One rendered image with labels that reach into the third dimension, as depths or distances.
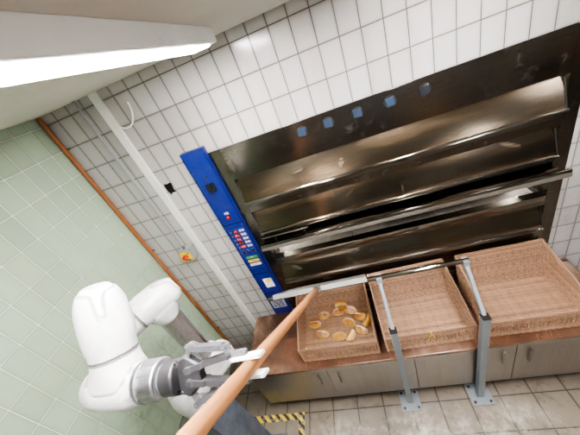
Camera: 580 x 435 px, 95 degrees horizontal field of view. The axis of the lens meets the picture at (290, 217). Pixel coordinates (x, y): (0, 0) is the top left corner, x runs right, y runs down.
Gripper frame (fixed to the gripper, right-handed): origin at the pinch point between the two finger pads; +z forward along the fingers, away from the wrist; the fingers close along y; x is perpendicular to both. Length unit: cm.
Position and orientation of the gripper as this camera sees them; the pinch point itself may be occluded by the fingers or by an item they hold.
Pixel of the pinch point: (249, 364)
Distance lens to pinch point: 64.0
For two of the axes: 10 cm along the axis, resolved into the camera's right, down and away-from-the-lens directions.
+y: 2.3, 9.6, -1.5
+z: 9.4, -2.6, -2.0
